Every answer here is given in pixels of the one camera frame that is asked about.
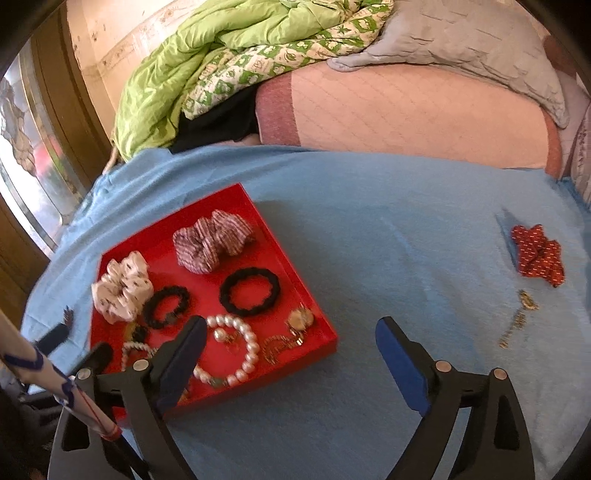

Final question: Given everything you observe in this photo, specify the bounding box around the round gold pendant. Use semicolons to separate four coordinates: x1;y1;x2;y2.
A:
286;307;317;347

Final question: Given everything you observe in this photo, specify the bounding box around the pearl earring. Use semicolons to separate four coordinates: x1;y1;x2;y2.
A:
213;327;243;354

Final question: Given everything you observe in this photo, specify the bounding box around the thin gold bracelet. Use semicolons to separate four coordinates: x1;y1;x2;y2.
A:
498;311;527;349

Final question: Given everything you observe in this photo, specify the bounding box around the black cloth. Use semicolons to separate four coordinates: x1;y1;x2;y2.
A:
171;85;259;153

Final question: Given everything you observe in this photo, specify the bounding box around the red tray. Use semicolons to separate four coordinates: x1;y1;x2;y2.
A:
89;182;339;422

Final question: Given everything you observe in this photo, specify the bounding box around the small black hair tie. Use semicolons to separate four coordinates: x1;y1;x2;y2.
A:
141;285;185;330

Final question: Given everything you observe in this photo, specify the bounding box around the large pearl bracelet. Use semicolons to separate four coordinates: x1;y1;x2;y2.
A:
191;314;260;388

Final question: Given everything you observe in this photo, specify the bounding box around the pink mattress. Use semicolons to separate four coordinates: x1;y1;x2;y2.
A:
255;60;564;178

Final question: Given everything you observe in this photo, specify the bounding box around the blue cloth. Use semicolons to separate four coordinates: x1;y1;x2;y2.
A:
21;145;591;480

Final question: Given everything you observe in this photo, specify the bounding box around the pale striped fabric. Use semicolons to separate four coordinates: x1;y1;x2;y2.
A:
556;69;591;208

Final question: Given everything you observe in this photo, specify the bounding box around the white patterned scrunchie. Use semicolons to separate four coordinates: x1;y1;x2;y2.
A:
91;250;154;324

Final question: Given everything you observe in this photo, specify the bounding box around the large black hair tie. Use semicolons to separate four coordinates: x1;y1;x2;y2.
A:
219;267;281;318

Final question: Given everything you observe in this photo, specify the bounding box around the pink striped scrunchie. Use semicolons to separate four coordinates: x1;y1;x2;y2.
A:
172;209;257;274

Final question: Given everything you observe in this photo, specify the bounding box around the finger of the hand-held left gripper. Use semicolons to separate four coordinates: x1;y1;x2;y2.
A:
76;342;114;376
34;305;75;354

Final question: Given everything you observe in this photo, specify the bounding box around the small pearl bracelet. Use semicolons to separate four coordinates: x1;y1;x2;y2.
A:
121;339;158;370

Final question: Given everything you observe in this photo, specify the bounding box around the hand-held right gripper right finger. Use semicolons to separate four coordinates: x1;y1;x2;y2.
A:
375;316;536;480

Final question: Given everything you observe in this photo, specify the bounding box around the grey pillow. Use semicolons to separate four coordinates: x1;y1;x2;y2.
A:
327;0;571;129

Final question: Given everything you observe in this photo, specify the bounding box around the green comforter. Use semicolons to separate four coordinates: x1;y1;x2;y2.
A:
113;0;395;160

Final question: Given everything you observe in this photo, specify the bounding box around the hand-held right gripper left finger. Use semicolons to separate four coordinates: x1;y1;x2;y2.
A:
47;315;208;480

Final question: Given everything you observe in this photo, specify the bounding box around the wooden window frame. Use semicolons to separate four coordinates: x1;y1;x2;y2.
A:
0;9;114;324

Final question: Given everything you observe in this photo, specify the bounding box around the red patterned scrunchie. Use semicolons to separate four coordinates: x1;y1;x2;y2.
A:
510;224;566;288

